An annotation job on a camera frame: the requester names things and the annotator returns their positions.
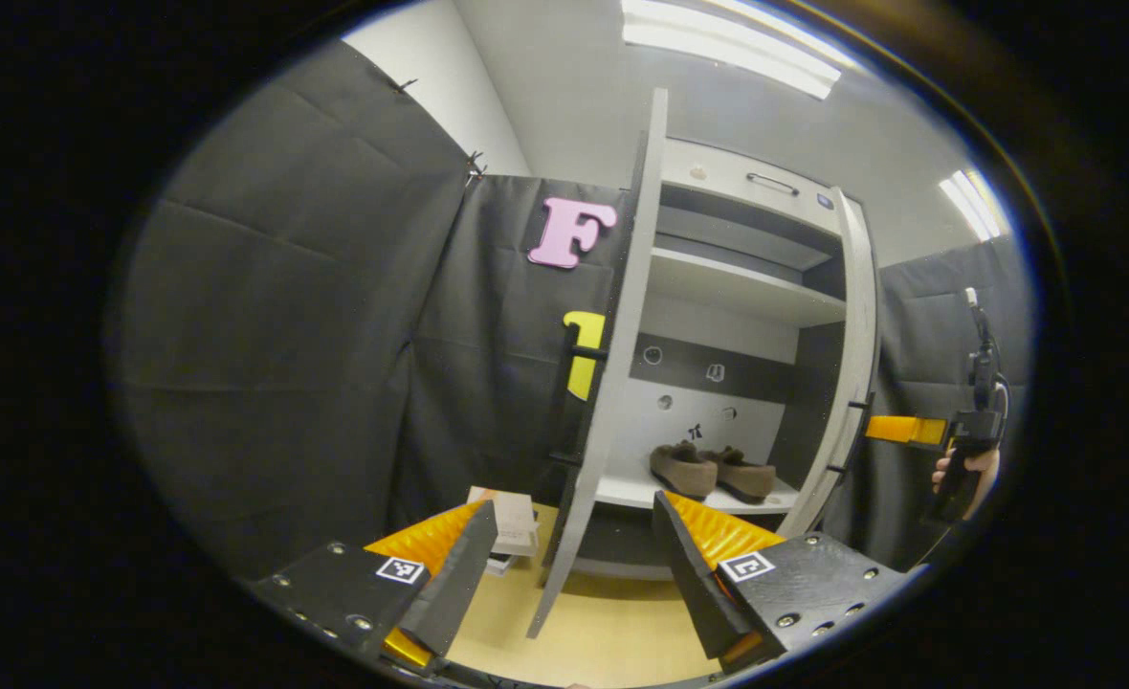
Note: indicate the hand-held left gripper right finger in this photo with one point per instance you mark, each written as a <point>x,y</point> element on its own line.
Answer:
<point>689,574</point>

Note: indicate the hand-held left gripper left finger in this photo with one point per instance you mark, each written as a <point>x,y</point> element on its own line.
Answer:
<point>454,584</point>

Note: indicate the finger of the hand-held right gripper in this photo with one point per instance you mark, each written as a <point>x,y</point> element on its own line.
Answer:
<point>904,430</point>

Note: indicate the brown fuzzy shoe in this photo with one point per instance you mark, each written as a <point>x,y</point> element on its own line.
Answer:
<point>746,476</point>
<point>684,469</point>

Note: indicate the white cabinet door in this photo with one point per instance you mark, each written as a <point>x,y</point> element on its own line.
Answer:
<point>852,335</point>
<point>612,383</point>

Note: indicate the white shoe cabinet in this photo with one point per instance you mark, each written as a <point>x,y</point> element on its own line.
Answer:
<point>708,287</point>

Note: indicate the white cabinet drawer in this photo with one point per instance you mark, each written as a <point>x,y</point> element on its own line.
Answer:
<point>708,177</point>

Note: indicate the black backdrop cloth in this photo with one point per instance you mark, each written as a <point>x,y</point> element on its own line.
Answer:
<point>287,335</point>
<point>918,335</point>

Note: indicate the small ceiling light panel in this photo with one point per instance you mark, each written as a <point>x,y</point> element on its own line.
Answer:
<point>974,203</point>

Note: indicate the long ceiling light panel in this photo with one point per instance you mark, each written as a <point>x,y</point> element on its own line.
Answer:
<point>727,43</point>

